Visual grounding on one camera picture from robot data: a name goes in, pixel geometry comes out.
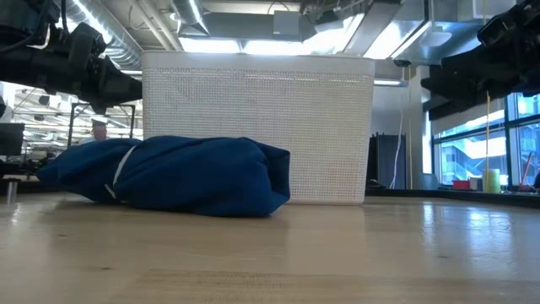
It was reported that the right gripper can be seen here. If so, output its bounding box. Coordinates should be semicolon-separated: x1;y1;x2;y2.
419;40;540;122

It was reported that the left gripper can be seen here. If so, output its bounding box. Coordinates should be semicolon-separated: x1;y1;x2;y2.
0;21;143;115

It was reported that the white perforated plastic basket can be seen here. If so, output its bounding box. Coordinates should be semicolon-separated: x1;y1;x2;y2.
141;51;377;206

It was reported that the person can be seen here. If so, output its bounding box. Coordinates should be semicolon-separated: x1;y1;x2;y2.
78;117;111;145

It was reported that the white band round cloth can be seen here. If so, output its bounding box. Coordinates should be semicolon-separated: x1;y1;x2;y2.
103;144;139;200

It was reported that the dark cabinet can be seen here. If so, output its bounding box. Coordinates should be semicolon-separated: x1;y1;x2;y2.
367;132;409;190

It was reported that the yellow-green tape roll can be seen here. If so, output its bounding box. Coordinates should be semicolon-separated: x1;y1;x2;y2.
482;168;503;194

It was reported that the blue cloth bundle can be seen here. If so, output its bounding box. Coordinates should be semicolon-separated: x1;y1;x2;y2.
35;134;292;219

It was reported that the black monitor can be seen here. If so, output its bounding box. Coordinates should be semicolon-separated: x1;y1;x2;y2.
0;122;25;157

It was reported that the grey ceiling box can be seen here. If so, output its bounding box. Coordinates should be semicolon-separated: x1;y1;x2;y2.
273;10;303;37

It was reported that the silver spiral air duct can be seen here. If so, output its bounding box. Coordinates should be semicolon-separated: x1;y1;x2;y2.
69;0;145;72

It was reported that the yellow hanging cable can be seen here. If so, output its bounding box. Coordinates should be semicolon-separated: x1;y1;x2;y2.
483;90;494;171

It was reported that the black stand frame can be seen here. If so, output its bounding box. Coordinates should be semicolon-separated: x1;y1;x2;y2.
66;102;137;148

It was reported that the white hanging cable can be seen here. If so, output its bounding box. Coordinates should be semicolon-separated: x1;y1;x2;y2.
388;67;407;190

